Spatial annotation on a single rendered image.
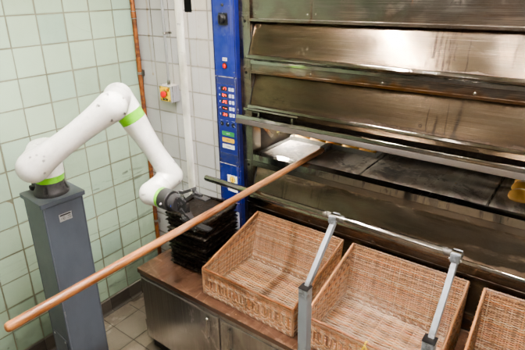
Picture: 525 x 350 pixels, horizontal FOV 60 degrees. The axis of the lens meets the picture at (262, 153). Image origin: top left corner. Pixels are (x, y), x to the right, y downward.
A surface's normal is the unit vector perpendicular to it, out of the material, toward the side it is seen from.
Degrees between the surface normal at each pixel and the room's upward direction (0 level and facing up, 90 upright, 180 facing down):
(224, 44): 90
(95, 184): 90
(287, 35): 69
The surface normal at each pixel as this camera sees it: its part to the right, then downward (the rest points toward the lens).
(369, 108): -0.57, -0.05
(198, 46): -0.59, 0.29
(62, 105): 0.80, 0.19
